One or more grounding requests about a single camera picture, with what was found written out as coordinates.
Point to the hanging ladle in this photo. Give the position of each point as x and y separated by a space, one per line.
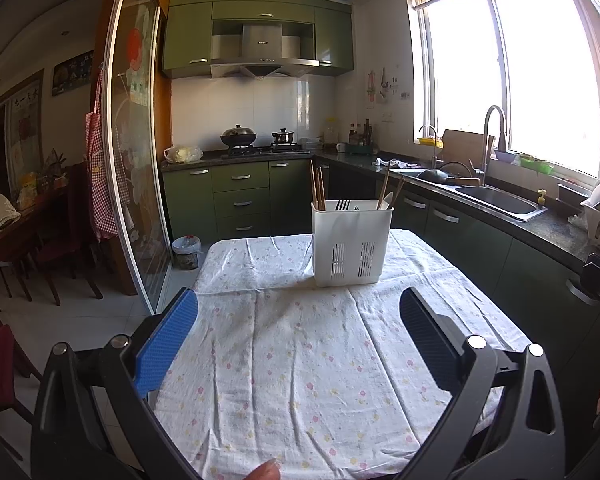
383 82

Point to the wall poster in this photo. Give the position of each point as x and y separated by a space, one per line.
24 135

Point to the red checked apron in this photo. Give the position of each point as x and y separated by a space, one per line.
102 185

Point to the dark framed picture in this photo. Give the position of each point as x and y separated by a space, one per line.
73 72

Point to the small steel faucet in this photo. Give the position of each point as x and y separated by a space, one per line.
434 157

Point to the green upper cabinets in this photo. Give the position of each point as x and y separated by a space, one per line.
332 35

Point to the white plastic bag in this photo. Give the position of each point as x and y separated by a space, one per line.
182 154

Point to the person's left hand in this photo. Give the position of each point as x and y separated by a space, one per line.
266 472

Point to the wooden dining table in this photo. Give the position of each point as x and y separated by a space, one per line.
30 220

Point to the black gas stove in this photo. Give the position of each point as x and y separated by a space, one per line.
265 150

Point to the yellow box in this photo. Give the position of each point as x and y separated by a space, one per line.
28 190

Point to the crumpled dish rag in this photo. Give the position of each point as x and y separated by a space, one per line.
395 163

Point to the small trash bin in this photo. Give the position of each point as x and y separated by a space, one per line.
186 252

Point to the dark wooden chair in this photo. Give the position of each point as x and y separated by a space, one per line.
60 255

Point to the steel range hood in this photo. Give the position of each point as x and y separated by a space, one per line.
262 40

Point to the tall steel faucet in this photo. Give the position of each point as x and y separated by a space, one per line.
487 150

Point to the yellow sink stopper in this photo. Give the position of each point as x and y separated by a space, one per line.
541 200

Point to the green rack of condiment bottles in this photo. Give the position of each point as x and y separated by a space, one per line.
362 140

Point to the floral white tablecloth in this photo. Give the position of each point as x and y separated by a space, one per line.
305 360

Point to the pink wall hanging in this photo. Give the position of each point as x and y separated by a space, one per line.
371 87

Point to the brown wooden chopstick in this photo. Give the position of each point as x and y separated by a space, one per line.
384 185
312 185
397 192
320 190
324 194

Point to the yellow oil bottle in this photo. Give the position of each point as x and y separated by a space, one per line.
331 132

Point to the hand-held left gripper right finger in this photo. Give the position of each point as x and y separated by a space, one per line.
425 330

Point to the printed glass sliding door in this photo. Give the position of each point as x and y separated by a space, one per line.
137 160

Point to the black wok with lid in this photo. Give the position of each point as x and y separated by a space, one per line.
238 136

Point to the dark granite countertop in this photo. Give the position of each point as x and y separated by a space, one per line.
545 225

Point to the white lidded container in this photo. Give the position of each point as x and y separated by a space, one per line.
310 143

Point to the purple bowl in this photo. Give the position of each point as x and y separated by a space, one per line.
505 156

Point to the green plastic basket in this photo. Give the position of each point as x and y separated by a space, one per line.
537 166

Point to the white wall socket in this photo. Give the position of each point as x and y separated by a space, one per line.
388 116

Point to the wooden cutting board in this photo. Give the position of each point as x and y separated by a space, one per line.
462 147

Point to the white plastic utensil caddy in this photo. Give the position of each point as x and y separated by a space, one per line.
352 240

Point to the stainless steel sink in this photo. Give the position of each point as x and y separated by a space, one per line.
500 200

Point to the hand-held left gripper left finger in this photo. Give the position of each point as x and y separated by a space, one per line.
167 340

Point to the window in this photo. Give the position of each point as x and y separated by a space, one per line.
460 75

